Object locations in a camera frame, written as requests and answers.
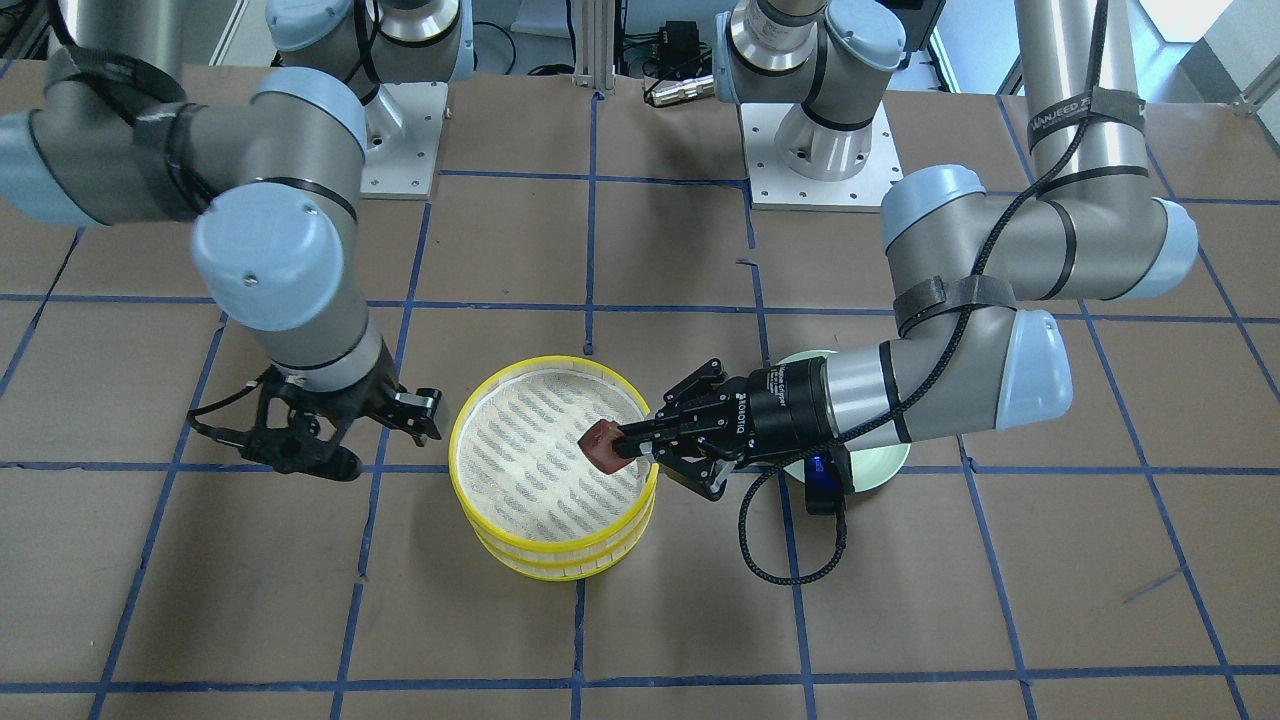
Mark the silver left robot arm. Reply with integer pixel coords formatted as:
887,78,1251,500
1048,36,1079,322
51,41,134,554
579,1,1199,514

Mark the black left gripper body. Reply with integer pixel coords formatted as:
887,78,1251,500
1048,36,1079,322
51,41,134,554
655,357,836,501

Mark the yellow rimmed bamboo steamer tray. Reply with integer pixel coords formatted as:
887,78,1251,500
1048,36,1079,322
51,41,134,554
449,355,657,543

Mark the brown red bun piece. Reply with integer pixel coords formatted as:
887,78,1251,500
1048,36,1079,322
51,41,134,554
577,419,632,475

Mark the black braided cable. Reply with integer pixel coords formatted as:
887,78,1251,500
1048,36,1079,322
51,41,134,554
739,0,1111,587

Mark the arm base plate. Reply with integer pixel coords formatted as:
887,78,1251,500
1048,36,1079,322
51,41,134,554
361,82,449,201
739,102,904,211

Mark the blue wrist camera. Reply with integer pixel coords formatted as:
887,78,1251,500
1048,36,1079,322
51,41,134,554
803,447,852,516

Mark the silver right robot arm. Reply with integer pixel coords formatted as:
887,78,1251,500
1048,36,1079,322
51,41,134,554
3,1,468,482

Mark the pale green plate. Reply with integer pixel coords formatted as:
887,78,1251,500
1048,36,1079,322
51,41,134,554
781,348,911,493

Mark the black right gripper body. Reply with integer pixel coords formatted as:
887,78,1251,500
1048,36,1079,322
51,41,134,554
188,366,401,471

